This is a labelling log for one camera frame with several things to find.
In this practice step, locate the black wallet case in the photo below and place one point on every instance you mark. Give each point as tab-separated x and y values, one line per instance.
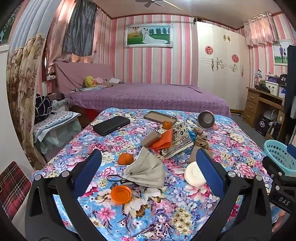
111	125

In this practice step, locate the orange cloth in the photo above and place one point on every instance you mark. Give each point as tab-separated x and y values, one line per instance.
163	139

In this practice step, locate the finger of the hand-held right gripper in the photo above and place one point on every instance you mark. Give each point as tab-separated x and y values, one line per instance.
272	165
291	153

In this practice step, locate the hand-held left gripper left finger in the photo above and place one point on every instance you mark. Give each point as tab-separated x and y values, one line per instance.
89	169

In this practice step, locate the black box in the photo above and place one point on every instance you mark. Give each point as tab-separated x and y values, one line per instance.
262	125

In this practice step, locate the small cardboard box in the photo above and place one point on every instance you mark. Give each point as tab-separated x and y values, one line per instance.
150	139

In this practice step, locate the white storage box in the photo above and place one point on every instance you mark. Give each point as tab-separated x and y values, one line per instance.
272	89

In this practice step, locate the wall power strip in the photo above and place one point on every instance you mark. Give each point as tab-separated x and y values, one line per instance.
50	77

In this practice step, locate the dark green cloth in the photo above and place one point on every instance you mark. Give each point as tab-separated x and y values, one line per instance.
262	87

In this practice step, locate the turquoise plastic basket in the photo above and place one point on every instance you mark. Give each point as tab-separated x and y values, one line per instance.
275	150

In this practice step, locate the small white electric fan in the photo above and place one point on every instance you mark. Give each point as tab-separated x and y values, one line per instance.
269	114

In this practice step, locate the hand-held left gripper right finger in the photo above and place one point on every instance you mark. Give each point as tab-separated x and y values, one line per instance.
208	171

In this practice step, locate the teal plastic cover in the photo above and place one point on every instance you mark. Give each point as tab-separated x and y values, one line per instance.
57	139

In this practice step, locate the pink covered headboard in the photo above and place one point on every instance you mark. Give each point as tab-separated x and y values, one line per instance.
74	76

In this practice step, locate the dark hanging garment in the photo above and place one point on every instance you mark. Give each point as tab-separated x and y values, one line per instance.
290	92

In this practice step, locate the floral tablecloth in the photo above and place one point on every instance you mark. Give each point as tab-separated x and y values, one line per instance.
104	143

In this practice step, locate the blue plastic bag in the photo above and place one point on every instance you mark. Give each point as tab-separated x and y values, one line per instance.
191	134

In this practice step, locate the desk lamp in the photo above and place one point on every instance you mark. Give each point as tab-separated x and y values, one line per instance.
257	75

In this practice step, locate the small crumpled brown paper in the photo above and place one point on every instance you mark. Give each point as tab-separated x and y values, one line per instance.
200	136

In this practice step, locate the pink plush toy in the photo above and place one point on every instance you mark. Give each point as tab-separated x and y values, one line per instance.
100	80

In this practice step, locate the pink valance curtain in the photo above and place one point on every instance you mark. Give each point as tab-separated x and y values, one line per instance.
261	30

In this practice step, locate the patterned snack wrapper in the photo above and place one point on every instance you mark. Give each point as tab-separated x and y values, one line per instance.
179	141

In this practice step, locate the white cloth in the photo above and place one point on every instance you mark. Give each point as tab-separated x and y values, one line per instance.
114	80

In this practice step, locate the person's right hand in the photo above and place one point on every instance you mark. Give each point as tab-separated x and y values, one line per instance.
278	220

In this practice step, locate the black white patterned cushion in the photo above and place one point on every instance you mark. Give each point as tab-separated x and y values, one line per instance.
42	107

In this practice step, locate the framed wedding photo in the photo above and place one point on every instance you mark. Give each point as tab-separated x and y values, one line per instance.
148	36

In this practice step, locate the orange plastic lid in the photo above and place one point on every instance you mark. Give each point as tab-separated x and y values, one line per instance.
121	194

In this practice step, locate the white wardrobe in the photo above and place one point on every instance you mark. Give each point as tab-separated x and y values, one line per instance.
217	74

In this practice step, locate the pink metal mug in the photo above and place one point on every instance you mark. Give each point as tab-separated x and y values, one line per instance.
205	119

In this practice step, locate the black bag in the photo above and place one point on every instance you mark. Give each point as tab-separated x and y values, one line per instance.
283	80

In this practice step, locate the wooden desk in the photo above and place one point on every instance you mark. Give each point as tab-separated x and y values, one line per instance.
253	104

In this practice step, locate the framed couple photo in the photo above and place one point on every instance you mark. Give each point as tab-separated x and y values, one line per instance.
279	53

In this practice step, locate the floral beige curtain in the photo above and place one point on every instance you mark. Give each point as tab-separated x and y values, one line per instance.
23	81

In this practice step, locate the purple box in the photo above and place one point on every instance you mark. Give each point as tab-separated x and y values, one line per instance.
272	78

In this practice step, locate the purple dotted bed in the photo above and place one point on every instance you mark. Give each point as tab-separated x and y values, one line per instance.
150	97

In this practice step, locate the tangerine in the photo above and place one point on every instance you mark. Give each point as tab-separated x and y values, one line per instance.
167	124
125	159

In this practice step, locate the grey curtain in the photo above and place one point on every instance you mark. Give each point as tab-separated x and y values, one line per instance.
79	27

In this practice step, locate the red plaid cloth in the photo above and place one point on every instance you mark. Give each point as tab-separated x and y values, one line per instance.
13	190

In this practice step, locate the ceiling fan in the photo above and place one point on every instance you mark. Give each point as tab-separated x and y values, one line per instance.
150	2

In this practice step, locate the dotted white pad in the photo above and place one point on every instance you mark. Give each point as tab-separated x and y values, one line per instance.
55	119

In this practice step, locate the grey face mask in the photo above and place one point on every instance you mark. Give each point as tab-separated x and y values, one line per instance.
145	169

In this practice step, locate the yellow duck plush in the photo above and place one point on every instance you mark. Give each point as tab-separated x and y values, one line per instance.
89	81

